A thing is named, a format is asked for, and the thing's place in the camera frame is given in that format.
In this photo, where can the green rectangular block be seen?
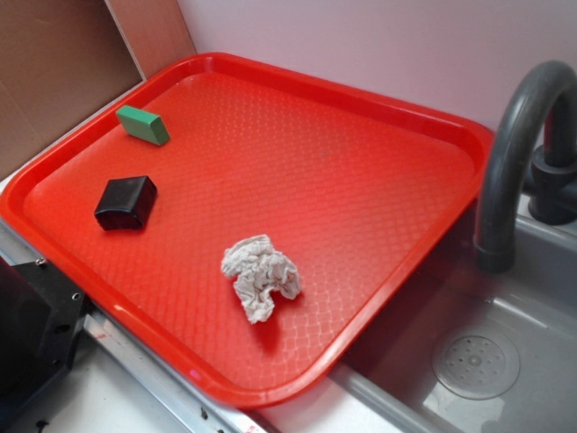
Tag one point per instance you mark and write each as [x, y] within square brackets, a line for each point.
[143, 125]

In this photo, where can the brown cardboard panel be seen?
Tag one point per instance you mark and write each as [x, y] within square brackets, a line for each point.
[62, 61]

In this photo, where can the black rectangular block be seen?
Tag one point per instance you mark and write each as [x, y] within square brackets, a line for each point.
[126, 203]

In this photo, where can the red plastic tray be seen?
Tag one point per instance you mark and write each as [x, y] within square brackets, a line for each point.
[354, 188]

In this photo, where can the round sink drain strainer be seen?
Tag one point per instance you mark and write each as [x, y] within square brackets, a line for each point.
[476, 365]

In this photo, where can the grey curved faucet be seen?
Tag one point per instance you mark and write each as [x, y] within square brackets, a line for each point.
[533, 153]

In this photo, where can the aluminium rail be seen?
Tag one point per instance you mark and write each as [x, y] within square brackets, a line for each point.
[117, 385]

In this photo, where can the white paper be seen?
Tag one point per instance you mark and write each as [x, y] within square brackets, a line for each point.
[258, 270]

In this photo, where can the grey plastic sink basin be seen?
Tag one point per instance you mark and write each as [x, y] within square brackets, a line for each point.
[389, 366]

